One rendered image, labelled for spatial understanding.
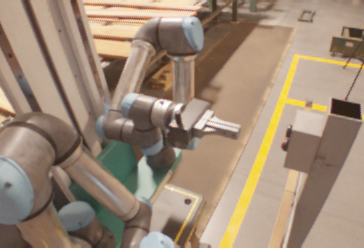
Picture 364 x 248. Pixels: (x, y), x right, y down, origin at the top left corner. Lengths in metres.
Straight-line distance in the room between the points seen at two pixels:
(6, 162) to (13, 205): 0.07
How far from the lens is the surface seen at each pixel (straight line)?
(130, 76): 0.86
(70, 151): 0.58
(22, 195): 0.47
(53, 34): 0.89
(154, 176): 1.17
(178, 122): 0.60
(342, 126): 0.52
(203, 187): 1.96
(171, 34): 0.90
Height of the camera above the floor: 1.58
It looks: 39 degrees down
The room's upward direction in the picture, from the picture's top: 7 degrees counter-clockwise
